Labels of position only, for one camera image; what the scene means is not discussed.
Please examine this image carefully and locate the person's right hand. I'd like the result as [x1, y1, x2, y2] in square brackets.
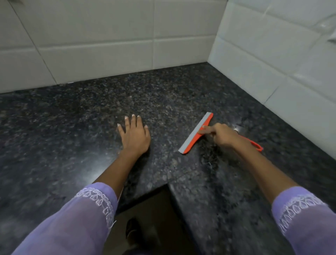
[201, 123, 241, 148]

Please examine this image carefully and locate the person's left hand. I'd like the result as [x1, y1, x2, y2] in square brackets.
[117, 115, 151, 156]

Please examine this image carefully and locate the orange squeegee with grey blade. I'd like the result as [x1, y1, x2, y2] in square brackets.
[178, 112, 264, 154]

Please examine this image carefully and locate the person's left forearm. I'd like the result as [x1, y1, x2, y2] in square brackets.
[92, 151, 147, 197]

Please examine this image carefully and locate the person's right forearm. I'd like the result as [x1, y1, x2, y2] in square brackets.
[231, 137, 301, 204]

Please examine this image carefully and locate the black shoe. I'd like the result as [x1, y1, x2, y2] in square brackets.
[125, 218, 144, 247]

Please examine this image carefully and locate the purple lace-trimmed sleeve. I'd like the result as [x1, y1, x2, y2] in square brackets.
[271, 186, 336, 255]
[12, 182, 118, 255]

